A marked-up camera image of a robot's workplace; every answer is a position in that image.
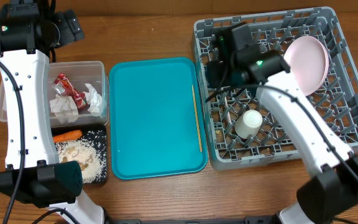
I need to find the white plastic cup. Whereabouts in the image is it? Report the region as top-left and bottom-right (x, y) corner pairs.
(234, 110), (263, 139)

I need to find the red snack wrapper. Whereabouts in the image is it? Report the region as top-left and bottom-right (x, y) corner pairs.
(52, 73), (88, 110)

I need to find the white napkin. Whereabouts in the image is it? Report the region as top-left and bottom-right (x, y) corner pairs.
(84, 83), (103, 115)
(50, 95), (78, 124)

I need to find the large white plate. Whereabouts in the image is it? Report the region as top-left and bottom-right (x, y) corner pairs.
(284, 35), (329, 96)

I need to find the orange carrot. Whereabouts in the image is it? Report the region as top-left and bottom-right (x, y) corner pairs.
(53, 129), (83, 143)

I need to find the white plastic fork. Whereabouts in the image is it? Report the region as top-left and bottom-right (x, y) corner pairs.
(224, 97), (232, 124)

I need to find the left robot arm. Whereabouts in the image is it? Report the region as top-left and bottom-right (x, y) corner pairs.
(0, 0), (109, 223)

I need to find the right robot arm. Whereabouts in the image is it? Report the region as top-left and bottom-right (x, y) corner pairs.
(206, 22), (358, 223)

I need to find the grey dishwasher rack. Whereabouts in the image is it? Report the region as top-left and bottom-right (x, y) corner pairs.
(193, 7), (358, 170)

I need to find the clear plastic storage bin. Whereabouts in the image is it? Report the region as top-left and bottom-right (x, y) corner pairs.
(0, 60), (109, 126)

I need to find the teal serving tray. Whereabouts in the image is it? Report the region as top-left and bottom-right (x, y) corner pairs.
(109, 57), (208, 180)

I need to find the black plastic tray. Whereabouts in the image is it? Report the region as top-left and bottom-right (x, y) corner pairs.
(52, 124), (108, 184)

